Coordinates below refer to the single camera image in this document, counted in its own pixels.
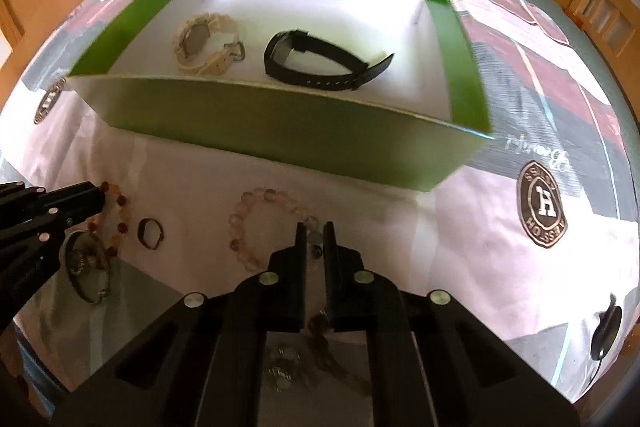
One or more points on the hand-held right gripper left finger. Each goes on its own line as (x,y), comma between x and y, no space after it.
(300,267)

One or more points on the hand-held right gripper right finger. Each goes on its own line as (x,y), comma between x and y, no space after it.
(330,267)

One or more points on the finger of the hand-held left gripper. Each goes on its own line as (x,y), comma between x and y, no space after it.
(60,217)
(75,196)

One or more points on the green cardboard box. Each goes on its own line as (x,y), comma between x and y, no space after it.
(300,132)

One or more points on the printed bed sheet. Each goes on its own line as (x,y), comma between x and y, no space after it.
(500,247)

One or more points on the beige wrist watch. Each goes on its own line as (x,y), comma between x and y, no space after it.
(200,47)

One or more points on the black wrist watch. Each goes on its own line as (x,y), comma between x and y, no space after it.
(280,62)

